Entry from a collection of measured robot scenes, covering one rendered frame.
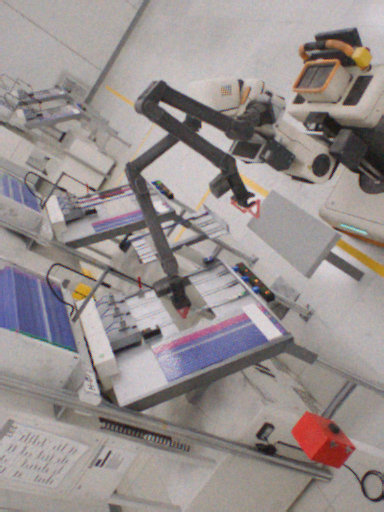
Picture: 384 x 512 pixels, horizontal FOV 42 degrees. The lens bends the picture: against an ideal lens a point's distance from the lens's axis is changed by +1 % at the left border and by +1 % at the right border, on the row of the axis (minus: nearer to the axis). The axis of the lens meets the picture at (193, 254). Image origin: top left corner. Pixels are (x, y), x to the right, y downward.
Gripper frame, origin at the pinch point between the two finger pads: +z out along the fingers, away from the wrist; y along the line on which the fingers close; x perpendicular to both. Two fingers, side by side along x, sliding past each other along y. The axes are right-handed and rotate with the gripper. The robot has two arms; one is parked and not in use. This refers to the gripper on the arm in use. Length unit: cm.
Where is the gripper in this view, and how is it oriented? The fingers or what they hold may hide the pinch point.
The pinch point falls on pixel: (184, 315)
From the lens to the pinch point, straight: 223.3
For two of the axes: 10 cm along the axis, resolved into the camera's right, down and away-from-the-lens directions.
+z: 1.7, 8.5, 4.9
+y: 3.5, 4.2, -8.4
